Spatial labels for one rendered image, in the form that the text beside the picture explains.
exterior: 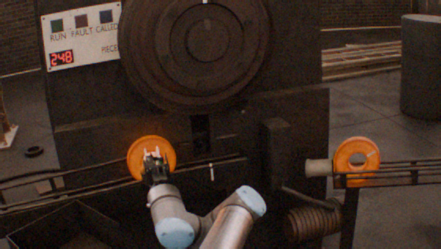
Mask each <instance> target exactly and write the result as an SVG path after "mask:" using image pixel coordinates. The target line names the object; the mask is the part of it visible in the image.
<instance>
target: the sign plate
mask: <svg viewBox="0 0 441 249"><path fill-rule="evenodd" d="M120 3H121V2H113V3H106V4H105V5H96V6H90V7H85V8H81V9H74V10H67V11H66V12H59V13H52V14H50V15H45V16H41V18H42V20H41V21H42V27H43V39H44V41H43V42H44V45H45V47H44V49H45V51H46V53H45V55H46V64H47V70H48V72H51V71H57V70H58V69H67V68H72V67H73V66H78V65H89V64H90V63H95V62H102V61H107V60H113V59H119V58H120V56H119V54H118V52H119V50H118V46H117V27H118V24H119V18H120V13H121V11H122V9H121V5H120ZM107 10H112V13H111V14H112V19H113V21H112V22H106V23H101V20H100V17H101V15H100V12H105V11H107ZM85 14H86V16H87V26H85V27H78V28H76V19H75V17H78V16H83V15H85ZM56 20H62V25H63V26H62V28H63V31H59V32H52V30H51V29H52V26H51V21H56ZM67 51H70V53H71V55H70V53H67ZM65 53H66V56H67V57H68V58H67V57H66V56H65ZM52 54H55V55H57V58H56V56H55V55H54V56H52ZM62 54H64V59H63V55H62ZM58 55H59V56H60V58H62V59H60V58H59V57H58ZM69 55H70V57H72V61H71V58H70V57H69ZM66 58H67V59H68V61H70V62H67V61H66ZM53 59H56V60H54V61H53ZM52 61H53V64H52ZM63 61H65V62H63ZM55 63H57V64H56V65H54V64H55Z"/></svg>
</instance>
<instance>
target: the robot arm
mask: <svg viewBox="0 0 441 249"><path fill-rule="evenodd" d="M165 159H166V161H167V163H166V162H164V159H163V157H161V156H160V155H159V152H158V146H156V152H150V153H148V154H147V153H146V148H145V156H144V158H143V157H142V160H143V165H142V167H141V168H140V174H141V176H142V178H143V180H145V181H146V186H148V187H149V188H151V189H150V192H149V193H148V196H147V200H148V201H149V204H147V207H149V208H150V211H151V215H152V218H153V222H154V225H155V232H156V235H157V237H158V240H160V242H161V244H162V245H163V246H164V247H167V248H168V249H184V248H185V247H190V248H193V249H242V248H243V245H244V242H246V239H247V237H248V235H249V232H250V230H251V229H252V227H253V224H254V222H255V221H256V220H257V219H258V218H259V217H262V216H263V214H264V213H265V211H266V206H265V203H264V201H263V199H262V198H261V196H260V195H259V194H258V193H257V192H256V191H255V190H254V189H253V188H250V187H248V186H242V187H241V188H239V189H236V190H235V192H234V193H233V194H232V195H231V196H229V197H227V198H226V200H224V201H223V202H222V203H221V204H220V205H219V206H217V207H216V208H215V209H214V210H212V211H211V212H209V213H208V214H207V215H206V216H205V217H199V216H197V215H194V214H191V213H188V212H186V211H185V209H184V206H183V201H182V199H181V196H180V192H179V190H178V188H176V187H175V186H174V185H172V184H170V183H169V182H170V181H171V178H170V177H171V176H172V174H171V169H170V166H169V160H168V157H166V154H165Z"/></svg>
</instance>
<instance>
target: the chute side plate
mask: <svg viewBox="0 0 441 249"><path fill-rule="evenodd" d="M210 169H213V177H214V180H211V170H210ZM241 177H243V185H248V179H247V163H246V161H244V162H236V163H232V164H228V165H219V166H215V167H210V168H206V169H198V170H194V171H189V172H188V175H187V172H185V173H180V174H176V175H173V176H171V177H170V178H171V181H170V182H169V183H170V184H172V185H174V186H175V187H176V188H178V190H179V192H180V196H181V198H186V197H188V196H192V195H200V194H203V193H207V192H212V191H219V190H223V189H225V181H226V180H233V179H237V178H241ZM188 179H189V180H188ZM150 189H151V188H149V187H148V186H146V183H145V182H144V183H141V184H136V185H132V186H129V187H126V188H118V189H116V190H113V191H108V192H107V191H105V192H103V193H99V194H97V195H89V196H87V197H81V198H79V199H72V200H69V201H67V202H66V201H64V202H62V203H55V204H53V205H51V204H50V205H48V206H41V207H37V208H35V209H30V210H24V211H20V212H17V213H16V212H15V213H13V214H7V215H3V216H2V215H1V216H0V239H5V238H6V236H7V235H9V234H10V233H12V232H15V231H17V230H18V229H21V227H24V226H25V225H28V224H29V223H30V224H31V223H32V222H33V221H36V220H37V219H38V220H39V219H40V218H41V217H44V216H45V215H47V214H49V213H52V212H54V211H55V210H57V209H59V208H60V207H63V206H65V205H66V204H70V203H71V202H72V201H74V200H78V201H80V202H82V203H83V204H85V205H87V206H89V207H91V208H92V209H94V210H95V211H97V212H99V213H100V214H102V215H104V216H106V217H107V216H109V215H111V216H112V215H115V214H120V213H125V212H128V211H131V210H137V209H141V208H144V207H147V204H149V201H148V200H147V196H148V193H149V192H150Z"/></svg>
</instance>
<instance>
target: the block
mask: <svg viewBox="0 0 441 249"><path fill-rule="evenodd" d="M260 137H261V177H262V182H263V183H264V185H265V186H266V187H267V189H268V190H269V191H271V192H272V193H275V192H279V191H281V190H280V189H279V182H280V181H281V180H283V181H284V186H285V187H287V188H291V126H290V125H289V124H288V123H287V122H286V121H284V120H283V119H281V118H280V117H276V118H272V119H266V120H262V121H260Z"/></svg>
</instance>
